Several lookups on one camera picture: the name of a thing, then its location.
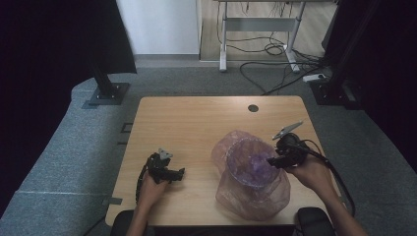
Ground black curtain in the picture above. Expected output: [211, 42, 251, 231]
[0, 0, 138, 219]
[321, 0, 417, 180]

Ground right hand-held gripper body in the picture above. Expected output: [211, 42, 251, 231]
[271, 120, 310, 169]

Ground purple translucent plastic bag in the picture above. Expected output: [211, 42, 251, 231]
[210, 129, 292, 221]

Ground black metal stand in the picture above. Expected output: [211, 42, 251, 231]
[88, 62, 131, 106]
[309, 0, 383, 111]

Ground clear brown plastic bin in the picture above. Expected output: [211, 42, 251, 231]
[215, 136, 291, 220]

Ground black floor cables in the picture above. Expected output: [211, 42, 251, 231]
[215, 1, 328, 96]

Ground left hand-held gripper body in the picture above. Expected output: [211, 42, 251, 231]
[146, 147, 175, 185]

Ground person's left hand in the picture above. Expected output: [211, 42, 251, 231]
[137, 170, 172, 210]

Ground white power strip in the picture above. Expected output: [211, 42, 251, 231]
[302, 73, 328, 84]

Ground person's right hand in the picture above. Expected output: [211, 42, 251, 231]
[284, 152, 336, 200]

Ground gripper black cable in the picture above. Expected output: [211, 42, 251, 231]
[135, 156, 152, 205]
[298, 139, 357, 218]

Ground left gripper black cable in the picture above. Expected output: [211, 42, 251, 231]
[135, 156, 152, 205]

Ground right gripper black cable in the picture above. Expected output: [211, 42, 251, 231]
[298, 139, 357, 218]

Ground white desk frame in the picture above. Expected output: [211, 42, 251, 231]
[212, 0, 338, 73]

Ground black chair armrest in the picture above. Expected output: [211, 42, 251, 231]
[109, 209, 136, 236]
[296, 206, 336, 236]

